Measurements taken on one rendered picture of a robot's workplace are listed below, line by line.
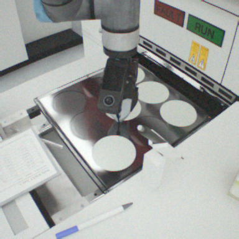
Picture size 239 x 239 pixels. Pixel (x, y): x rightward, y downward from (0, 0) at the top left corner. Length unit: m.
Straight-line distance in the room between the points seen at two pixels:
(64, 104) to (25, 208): 0.34
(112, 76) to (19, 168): 0.26
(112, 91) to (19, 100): 0.47
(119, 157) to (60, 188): 0.15
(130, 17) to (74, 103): 0.33
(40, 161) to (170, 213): 0.26
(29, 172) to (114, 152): 0.20
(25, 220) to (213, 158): 0.38
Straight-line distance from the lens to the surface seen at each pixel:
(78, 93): 0.73
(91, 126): 0.63
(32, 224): 0.45
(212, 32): 0.65
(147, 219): 0.43
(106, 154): 0.57
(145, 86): 0.75
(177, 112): 0.68
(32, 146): 0.53
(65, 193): 0.55
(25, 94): 0.91
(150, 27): 0.81
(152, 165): 0.39
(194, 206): 0.45
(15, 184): 0.49
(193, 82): 0.73
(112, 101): 0.48
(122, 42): 0.47
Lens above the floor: 1.36
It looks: 46 degrees down
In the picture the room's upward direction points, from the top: straight up
